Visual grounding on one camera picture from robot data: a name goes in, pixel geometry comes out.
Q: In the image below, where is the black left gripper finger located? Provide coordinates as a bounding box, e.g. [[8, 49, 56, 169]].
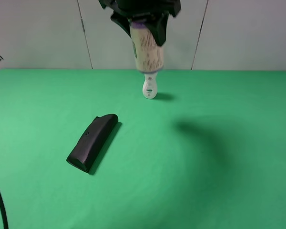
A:
[[110, 11, 133, 38], [146, 12, 169, 47]]

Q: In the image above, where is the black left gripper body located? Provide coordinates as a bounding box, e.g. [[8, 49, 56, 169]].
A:
[[99, 0, 181, 21]]

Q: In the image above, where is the white bottle with black brush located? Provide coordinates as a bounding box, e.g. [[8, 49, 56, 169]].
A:
[[143, 73, 158, 99]]

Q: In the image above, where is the purple garbage bag roll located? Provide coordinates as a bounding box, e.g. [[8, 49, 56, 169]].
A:
[[130, 22, 164, 74]]

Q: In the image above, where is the black glasses case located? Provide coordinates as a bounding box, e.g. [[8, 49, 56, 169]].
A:
[[66, 114, 118, 173]]

